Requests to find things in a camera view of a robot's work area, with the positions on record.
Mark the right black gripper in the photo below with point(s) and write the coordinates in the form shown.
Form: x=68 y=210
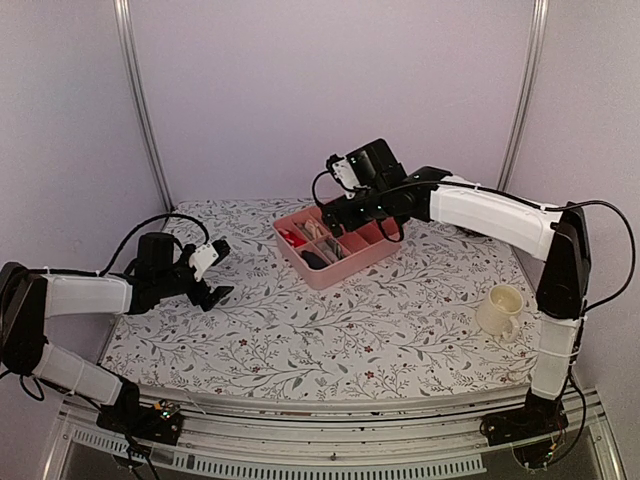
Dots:
x=332 y=219

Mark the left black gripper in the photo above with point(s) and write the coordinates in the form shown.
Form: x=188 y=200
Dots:
x=198 y=297

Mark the grey underwear cream waistband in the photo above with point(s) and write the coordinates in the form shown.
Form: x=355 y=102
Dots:
x=312 y=230

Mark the pink divided organizer box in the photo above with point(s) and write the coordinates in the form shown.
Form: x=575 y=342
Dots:
x=366 y=246

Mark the grey boxer briefs lettered band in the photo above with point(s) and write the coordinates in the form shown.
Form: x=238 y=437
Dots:
x=332 y=250

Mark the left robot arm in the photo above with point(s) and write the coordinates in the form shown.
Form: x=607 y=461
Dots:
x=162 y=269

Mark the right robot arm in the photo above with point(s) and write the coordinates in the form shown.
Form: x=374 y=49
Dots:
x=376 y=187

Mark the dark rolled cloth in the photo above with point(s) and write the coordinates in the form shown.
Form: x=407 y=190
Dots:
x=314 y=261

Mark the red rolled cloth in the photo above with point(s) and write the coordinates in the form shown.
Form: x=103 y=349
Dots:
x=291 y=238

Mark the floral table cloth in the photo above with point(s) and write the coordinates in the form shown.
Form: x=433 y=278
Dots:
x=402 y=328

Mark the cream ceramic mug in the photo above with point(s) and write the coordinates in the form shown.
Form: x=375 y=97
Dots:
x=498 y=314

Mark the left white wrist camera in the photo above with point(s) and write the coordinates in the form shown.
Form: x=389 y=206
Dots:
x=206 y=256

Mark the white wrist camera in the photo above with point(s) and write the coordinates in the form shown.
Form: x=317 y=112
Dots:
x=343 y=173
x=206 y=256

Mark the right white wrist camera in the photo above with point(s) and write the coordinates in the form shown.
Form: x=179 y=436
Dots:
x=343 y=173

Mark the right aluminium frame post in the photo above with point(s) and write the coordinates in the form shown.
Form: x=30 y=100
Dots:
x=533 y=57

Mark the aluminium frame post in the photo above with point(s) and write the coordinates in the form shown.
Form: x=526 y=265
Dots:
x=533 y=57
x=124 y=25

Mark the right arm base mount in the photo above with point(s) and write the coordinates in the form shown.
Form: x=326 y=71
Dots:
x=538 y=416

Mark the left aluminium frame post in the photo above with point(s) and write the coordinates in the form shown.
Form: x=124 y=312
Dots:
x=124 y=25

